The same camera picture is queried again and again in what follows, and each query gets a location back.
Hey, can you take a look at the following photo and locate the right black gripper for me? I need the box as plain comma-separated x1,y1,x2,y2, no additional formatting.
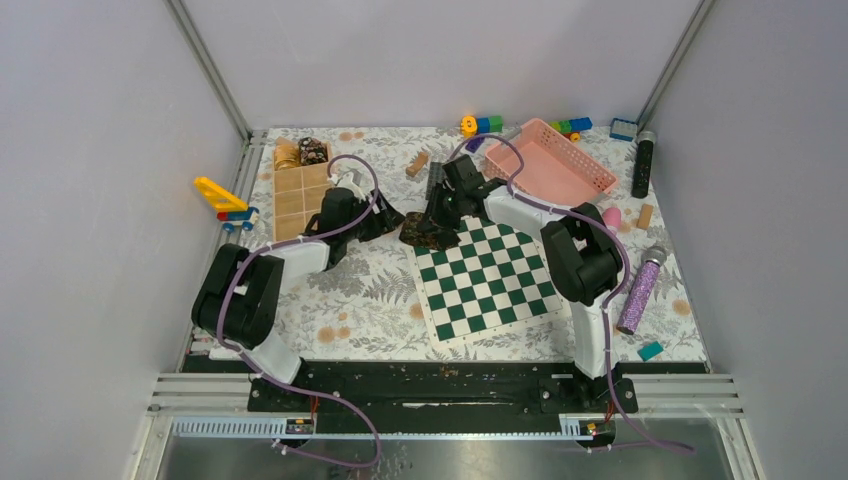
417,184,466,236

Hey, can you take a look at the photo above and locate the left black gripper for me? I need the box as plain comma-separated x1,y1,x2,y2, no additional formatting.
341,189,404,242

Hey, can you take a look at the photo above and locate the wooden compartment box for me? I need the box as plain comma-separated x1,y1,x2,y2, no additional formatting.
271,138,332,242

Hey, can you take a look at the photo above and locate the black key-patterned necktie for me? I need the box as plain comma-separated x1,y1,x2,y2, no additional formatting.
399,212,460,251

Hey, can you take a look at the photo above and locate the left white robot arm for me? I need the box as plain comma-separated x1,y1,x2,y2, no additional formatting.
190,187,404,411

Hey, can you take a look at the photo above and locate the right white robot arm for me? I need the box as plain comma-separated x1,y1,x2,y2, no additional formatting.
400,155,624,412

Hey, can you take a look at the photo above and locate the grey studded baseplate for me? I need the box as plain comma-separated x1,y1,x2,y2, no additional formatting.
425,161,445,201

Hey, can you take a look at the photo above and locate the purple toy brick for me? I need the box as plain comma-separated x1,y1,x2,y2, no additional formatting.
464,135,486,153

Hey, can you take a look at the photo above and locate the small wooden arch block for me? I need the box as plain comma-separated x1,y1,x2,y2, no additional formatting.
405,151,429,178

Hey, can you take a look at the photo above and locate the rolled floral black tie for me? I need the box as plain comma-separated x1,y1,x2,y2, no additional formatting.
298,137,330,167

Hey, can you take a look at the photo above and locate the yellow round toy block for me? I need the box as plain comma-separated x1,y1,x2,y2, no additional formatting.
460,115,478,138

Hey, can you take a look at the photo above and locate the rolled golden tie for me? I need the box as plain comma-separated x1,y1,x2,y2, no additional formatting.
273,145,301,171

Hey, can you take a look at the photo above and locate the green toy brick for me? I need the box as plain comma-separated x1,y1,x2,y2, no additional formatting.
488,115,504,132

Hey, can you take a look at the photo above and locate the green white chessboard mat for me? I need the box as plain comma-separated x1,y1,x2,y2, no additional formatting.
406,217,571,349

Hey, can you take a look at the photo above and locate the pink perforated plastic basket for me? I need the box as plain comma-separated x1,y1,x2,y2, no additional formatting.
482,118,619,207

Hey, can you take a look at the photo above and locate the yellow toy ladder vehicle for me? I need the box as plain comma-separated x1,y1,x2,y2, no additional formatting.
193,176,260,233

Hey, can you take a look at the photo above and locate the multicolour toy brick train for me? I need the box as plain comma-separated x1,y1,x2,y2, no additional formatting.
549,117,593,143

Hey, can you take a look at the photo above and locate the pink toy microphone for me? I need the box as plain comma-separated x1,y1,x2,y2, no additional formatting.
602,207,622,235

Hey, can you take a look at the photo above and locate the blue grey toy brick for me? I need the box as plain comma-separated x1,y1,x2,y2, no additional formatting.
609,118,639,142

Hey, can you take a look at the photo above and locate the black toy microphone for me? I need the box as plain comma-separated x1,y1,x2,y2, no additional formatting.
631,130,657,199

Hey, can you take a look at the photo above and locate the small wooden rectangular block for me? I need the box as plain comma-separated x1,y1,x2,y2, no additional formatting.
636,204,655,230

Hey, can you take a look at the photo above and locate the purple glitter toy microphone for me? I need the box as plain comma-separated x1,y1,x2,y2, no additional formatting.
616,245,668,335

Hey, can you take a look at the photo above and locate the teal small block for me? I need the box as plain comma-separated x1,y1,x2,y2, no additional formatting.
638,342,664,362

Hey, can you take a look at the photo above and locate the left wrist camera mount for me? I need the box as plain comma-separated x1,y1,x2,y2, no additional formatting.
328,170,367,201

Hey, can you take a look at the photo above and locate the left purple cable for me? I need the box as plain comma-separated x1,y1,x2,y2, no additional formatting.
215,154,384,470

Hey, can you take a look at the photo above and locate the purple cable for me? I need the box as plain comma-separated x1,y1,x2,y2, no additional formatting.
215,154,384,470
447,133,697,456

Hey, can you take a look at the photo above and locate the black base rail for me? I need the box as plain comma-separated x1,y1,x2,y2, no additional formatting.
248,361,612,435

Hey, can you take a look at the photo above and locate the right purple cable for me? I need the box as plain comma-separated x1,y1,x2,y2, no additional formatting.
447,133,697,456

